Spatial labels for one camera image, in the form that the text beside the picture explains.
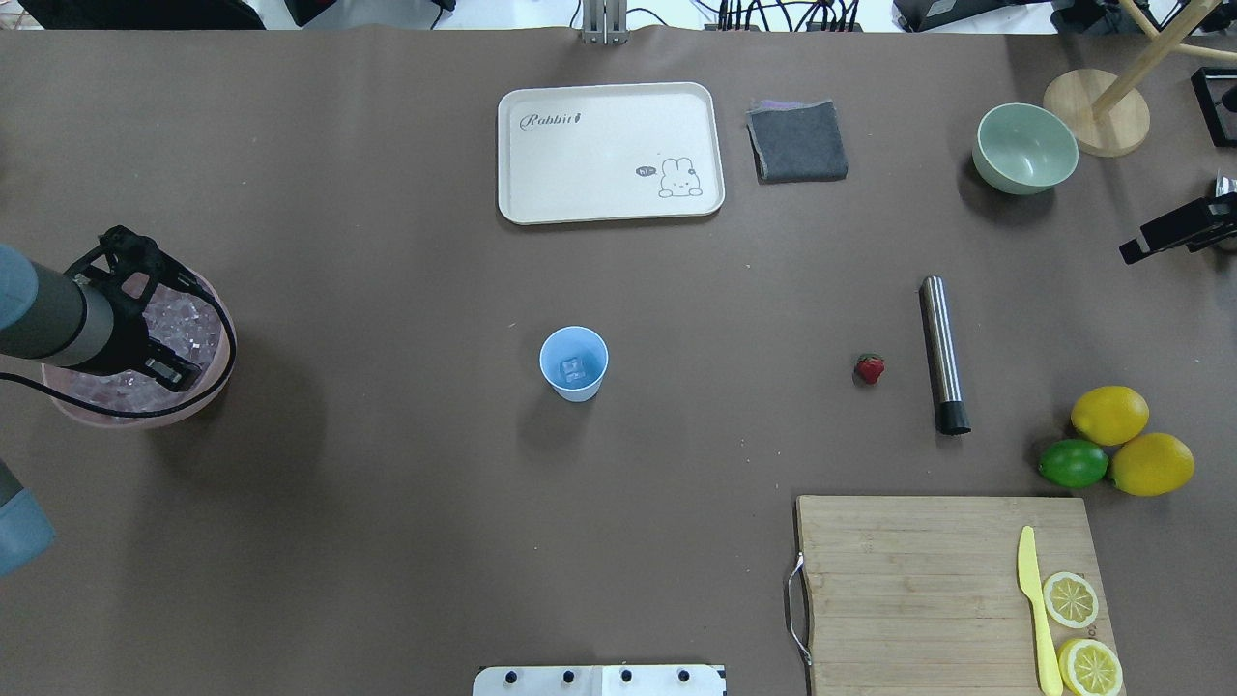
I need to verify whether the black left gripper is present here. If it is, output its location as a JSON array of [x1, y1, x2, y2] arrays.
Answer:
[[80, 291, 203, 392]]

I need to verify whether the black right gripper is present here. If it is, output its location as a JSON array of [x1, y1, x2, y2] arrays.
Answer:
[[1119, 195, 1236, 265]]

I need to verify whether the clear ice cube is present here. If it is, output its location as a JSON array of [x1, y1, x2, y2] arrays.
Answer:
[[560, 356, 590, 389]]

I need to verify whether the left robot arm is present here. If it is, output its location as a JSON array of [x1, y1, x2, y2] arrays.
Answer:
[[2, 226, 236, 430]]

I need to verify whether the pile of clear ice cubes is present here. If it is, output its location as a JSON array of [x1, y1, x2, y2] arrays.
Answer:
[[43, 286, 224, 413]]

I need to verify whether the light blue plastic cup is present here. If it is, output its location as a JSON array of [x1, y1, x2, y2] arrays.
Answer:
[[538, 326, 609, 402]]

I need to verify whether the pink bowl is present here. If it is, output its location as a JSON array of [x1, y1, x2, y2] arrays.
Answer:
[[43, 300, 233, 430]]

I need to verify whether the wooden stand with round base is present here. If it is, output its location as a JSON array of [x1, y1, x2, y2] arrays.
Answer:
[[1044, 1, 1236, 158]]

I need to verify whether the mint green bowl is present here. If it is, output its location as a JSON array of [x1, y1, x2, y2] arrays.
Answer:
[[971, 103, 1079, 195]]

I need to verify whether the yellow lemon upper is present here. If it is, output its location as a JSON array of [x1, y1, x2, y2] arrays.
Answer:
[[1070, 384, 1150, 448]]

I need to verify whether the yellow lemon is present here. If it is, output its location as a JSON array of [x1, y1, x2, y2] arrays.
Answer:
[[1070, 384, 1150, 448], [1108, 431, 1196, 497]]

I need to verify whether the yellow lemon lower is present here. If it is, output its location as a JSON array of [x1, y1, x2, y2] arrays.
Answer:
[[1108, 431, 1196, 497]]

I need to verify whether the green lime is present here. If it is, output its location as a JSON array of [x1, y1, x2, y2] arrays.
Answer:
[[1038, 439, 1110, 490]]

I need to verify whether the steel muddler with black tip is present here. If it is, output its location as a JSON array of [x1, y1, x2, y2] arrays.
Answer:
[[920, 274, 971, 436]]

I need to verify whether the red strawberry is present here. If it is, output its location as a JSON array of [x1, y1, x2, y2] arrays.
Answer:
[[854, 354, 884, 384]]

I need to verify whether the yellow plastic knife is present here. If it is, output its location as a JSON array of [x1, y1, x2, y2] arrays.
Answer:
[[1016, 525, 1064, 695]]

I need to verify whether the lemon half upper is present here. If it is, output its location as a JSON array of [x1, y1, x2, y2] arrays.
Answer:
[[1042, 571, 1100, 629]]

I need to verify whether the lemon half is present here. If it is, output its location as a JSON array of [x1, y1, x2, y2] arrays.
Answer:
[[1042, 571, 1100, 629], [1056, 638, 1124, 695]]

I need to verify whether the grey folded cloth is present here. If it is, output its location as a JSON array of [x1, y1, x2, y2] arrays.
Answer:
[[745, 99, 849, 184]]

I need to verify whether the cream rabbit tray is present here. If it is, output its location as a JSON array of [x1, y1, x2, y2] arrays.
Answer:
[[499, 82, 726, 225]]

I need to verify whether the lemon half lower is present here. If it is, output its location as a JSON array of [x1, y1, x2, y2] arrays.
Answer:
[[1056, 638, 1124, 695]]

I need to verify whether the wooden cutting board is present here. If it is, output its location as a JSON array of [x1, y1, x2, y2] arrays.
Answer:
[[788, 494, 1105, 695]]

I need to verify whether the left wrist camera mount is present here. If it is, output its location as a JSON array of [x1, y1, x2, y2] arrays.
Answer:
[[63, 225, 213, 305]]

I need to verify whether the black frame stand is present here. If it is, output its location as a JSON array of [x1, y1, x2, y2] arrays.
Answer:
[[1190, 67, 1236, 147]]

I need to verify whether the aluminium camera post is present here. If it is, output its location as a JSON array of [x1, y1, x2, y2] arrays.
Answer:
[[580, 0, 630, 45]]

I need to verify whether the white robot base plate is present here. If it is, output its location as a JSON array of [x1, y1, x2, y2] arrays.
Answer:
[[473, 661, 729, 695]]

